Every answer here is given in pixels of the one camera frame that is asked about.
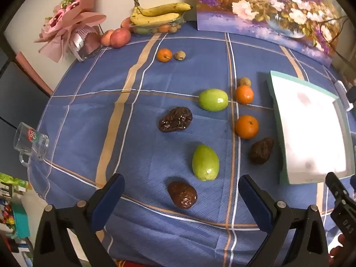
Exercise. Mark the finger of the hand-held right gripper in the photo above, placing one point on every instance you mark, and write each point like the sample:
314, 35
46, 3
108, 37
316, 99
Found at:
335, 185

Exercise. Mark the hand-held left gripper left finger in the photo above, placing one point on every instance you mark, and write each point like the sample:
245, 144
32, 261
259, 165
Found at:
107, 200

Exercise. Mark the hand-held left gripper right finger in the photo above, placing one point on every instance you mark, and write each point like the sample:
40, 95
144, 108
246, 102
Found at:
256, 200

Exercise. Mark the dark brown wrinkled fruit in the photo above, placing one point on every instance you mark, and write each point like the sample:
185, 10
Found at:
182, 194
261, 150
175, 119

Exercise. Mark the white tray with green rim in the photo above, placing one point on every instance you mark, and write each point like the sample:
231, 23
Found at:
306, 130

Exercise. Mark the green jujube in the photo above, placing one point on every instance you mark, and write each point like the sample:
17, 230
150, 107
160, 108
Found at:
213, 99
205, 164

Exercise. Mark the orange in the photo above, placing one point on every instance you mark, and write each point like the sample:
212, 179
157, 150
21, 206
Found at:
246, 126
244, 94
164, 55

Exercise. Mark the small brown longan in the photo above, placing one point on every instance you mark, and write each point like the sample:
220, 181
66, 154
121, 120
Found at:
180, 55
174, 29
245, 81

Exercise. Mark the person's right hand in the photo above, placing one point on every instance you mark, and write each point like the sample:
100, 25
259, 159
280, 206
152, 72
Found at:
338, 246

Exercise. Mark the teal box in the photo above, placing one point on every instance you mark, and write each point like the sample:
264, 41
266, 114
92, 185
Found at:
21, 219

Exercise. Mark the black power adapter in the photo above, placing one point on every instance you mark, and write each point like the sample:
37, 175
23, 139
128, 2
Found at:
351, 96

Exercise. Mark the white power strip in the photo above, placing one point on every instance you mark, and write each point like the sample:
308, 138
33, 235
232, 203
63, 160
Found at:
341, 91

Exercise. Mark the clear glass mug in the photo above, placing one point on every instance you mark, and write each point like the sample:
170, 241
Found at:
29, 141

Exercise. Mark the blue plaid tablecloth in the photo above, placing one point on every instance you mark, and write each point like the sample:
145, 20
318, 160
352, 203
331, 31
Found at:
97, 103

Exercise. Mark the small tangerine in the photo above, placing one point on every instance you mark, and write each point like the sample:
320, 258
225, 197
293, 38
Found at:
164, 28

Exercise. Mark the yellow banana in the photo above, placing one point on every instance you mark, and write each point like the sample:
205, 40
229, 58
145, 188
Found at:
153, 19
164, 9

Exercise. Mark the pink flower bouquet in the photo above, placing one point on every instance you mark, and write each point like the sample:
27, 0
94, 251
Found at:
66, 14

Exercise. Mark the clear plastic container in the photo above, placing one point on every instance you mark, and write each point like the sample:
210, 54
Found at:
178, 22

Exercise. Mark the flower painting canvas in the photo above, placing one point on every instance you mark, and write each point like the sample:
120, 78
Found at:
250, 2

